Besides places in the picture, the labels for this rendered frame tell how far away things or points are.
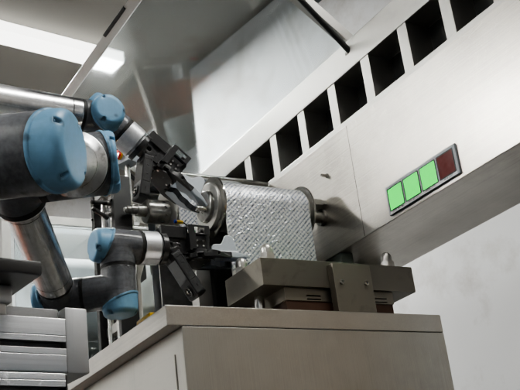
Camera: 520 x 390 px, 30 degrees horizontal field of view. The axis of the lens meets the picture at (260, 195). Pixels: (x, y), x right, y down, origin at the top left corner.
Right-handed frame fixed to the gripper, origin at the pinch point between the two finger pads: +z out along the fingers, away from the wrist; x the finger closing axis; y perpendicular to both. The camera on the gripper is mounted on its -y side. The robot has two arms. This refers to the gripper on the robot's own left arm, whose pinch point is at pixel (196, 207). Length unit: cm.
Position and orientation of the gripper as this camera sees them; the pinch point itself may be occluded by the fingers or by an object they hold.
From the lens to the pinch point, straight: 229.1
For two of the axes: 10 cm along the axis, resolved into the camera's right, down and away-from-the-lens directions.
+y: 4.6, -6.5, 6.0
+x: -4.9, 3.8, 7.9
